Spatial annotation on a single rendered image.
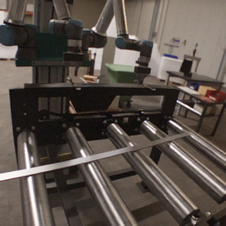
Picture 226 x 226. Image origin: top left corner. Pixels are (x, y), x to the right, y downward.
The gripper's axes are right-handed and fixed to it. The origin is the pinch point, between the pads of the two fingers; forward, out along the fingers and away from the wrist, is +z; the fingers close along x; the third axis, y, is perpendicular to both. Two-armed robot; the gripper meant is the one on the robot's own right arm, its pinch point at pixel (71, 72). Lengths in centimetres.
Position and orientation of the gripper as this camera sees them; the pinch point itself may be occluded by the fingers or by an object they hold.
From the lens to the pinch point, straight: 124.0
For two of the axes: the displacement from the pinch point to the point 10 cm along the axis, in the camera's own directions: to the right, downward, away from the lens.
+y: -4.2, -4.5, 7.9
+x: -9.0, 0.7, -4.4
